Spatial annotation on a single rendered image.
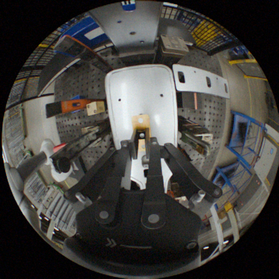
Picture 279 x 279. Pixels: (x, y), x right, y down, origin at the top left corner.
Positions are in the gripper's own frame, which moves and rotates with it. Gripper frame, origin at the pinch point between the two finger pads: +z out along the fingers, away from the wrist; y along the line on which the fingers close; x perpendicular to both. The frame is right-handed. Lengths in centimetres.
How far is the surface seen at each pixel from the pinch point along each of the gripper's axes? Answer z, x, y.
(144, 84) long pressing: 13.4, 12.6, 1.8
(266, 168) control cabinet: -36, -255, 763
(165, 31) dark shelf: 10.4, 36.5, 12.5
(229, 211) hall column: -1, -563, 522
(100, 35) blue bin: 6.2, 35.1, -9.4
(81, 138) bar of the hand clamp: 1.4, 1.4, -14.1
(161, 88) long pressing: 13.4, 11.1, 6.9
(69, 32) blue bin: 0, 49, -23
